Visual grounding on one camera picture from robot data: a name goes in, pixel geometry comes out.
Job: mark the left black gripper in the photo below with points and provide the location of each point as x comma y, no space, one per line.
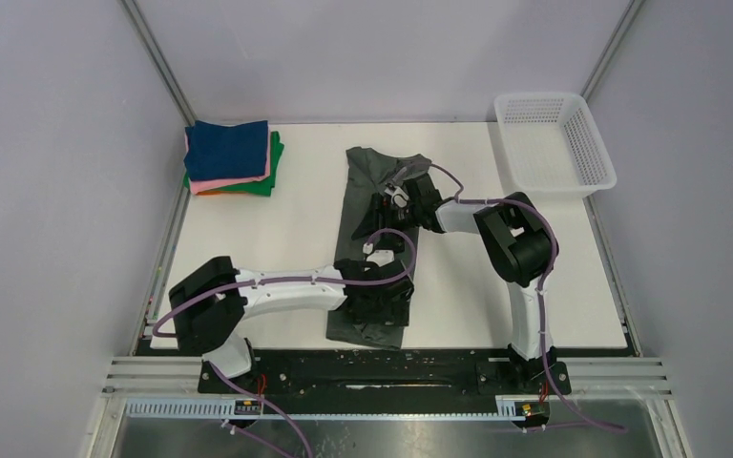
394,313

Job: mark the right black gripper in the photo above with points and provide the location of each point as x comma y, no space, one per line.
384,206

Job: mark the dark grey t-shirt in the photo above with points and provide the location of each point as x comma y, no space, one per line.
367,174

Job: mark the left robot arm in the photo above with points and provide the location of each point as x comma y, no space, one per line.
212,301

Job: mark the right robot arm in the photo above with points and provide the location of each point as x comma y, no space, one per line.
518,240

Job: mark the white plastic basket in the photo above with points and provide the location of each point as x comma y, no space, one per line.
549,146

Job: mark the folded green t-shirt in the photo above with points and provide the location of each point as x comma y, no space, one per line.
262,187

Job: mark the folded navy blue t-shirt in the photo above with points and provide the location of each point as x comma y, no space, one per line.
227,150

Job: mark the folded pink t-shirt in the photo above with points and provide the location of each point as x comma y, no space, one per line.
259,177

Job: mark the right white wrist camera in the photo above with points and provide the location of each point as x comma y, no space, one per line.
396,195

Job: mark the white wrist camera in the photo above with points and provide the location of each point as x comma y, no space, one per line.
396,195
379,254

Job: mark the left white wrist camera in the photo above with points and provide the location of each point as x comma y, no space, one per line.
379,254

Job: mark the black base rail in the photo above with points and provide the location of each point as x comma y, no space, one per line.
409,381

